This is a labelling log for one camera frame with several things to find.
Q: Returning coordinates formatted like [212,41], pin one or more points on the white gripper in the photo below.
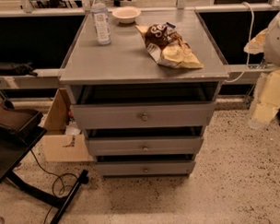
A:
[276,41]

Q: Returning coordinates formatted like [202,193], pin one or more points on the grey bottom drawer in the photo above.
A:
[145,168]

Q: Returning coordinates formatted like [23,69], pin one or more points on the grey drawer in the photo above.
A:
[145,168]
[144,146]
[103,116]

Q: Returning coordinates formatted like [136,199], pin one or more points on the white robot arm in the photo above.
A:
[271,50]

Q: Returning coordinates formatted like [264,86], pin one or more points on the grey drawer cabinet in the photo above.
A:
[124,73]

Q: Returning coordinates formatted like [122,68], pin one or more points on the grey top drawer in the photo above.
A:
[103,116]

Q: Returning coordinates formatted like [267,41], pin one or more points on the grey middle drawer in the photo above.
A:
[144,146]

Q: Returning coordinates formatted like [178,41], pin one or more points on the metal diagonal brace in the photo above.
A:
[248,97]

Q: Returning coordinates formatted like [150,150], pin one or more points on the yellow brown chip bag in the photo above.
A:
[167,47]

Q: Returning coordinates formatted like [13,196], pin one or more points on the white paper bowl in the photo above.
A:
[126,14]

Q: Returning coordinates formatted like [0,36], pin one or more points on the clear plastic water bottle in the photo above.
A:
[99,13]

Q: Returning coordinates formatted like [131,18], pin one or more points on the cardboard box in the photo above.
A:
[63,140]

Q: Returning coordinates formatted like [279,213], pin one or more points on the black stand with tray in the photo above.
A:
[13,149]

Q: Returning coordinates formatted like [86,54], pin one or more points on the metal rail frame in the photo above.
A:
[41,33]

